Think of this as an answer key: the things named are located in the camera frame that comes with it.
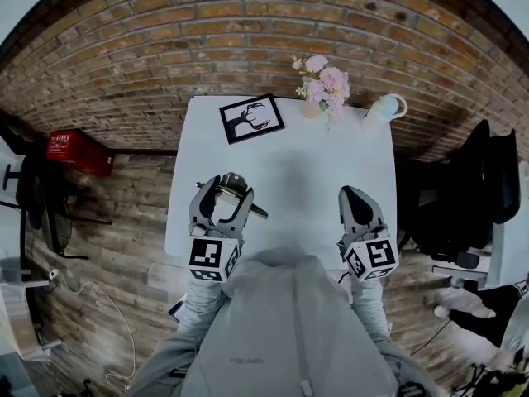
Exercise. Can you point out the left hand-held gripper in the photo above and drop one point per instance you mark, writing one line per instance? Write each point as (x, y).
(206, 254)

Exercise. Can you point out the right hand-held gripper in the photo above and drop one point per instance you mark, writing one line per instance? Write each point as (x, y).
(376, 254)

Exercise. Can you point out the silver metal binder clip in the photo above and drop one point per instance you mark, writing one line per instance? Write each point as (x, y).
(232, 186)

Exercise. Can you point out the person's right forearm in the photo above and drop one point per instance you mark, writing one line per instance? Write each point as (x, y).
(370, 308)

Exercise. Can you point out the person's left forearm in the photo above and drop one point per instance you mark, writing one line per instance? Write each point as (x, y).
(202, 304)

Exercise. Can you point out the black office chair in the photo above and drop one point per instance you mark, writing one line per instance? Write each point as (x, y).
(454, 201)

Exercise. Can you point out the black framed deer picture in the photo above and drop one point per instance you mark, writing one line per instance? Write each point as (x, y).
(252, 118)

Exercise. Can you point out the black tablet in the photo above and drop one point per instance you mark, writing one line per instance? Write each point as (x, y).
(178, 312)

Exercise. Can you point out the peach vase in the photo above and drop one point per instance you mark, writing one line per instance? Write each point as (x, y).
(308, 111)

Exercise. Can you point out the person's grey hoodie torso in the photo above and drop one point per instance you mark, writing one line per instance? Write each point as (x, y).
(289, 333)

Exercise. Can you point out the pink flower bouquet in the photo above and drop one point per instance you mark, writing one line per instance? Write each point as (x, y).
(326, 85)

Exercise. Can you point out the red plastic crate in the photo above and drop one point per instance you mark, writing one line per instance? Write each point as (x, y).
(78, 151)

